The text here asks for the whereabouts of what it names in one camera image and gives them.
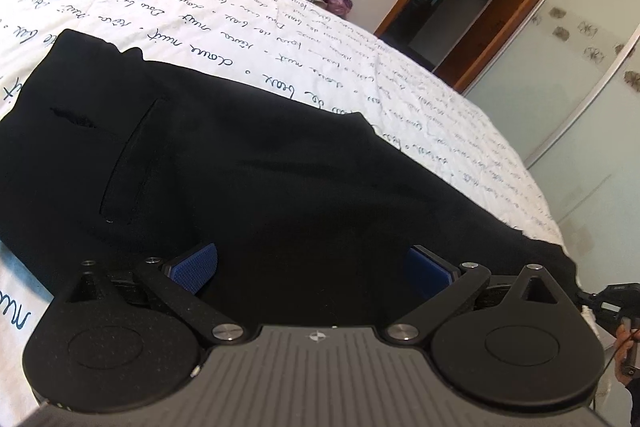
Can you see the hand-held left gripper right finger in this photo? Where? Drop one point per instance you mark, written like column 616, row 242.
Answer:
column 424, row 274

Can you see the white script-print bed sheet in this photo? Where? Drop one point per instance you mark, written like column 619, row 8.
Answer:
column 240, row 22

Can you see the purple bag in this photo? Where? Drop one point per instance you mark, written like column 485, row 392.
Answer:
column 339, row 7

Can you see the flower-print sliding door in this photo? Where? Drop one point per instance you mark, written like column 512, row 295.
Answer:
column 565, row 42

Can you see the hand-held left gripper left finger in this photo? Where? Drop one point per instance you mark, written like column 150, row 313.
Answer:
column 196, row 268

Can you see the wooden wardrobe frame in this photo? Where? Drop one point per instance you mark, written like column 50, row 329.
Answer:
column 500, row 22

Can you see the person's right hand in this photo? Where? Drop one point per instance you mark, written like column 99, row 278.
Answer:
column 625, row 352

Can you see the black pants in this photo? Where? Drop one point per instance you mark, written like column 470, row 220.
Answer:
column 280, row 187

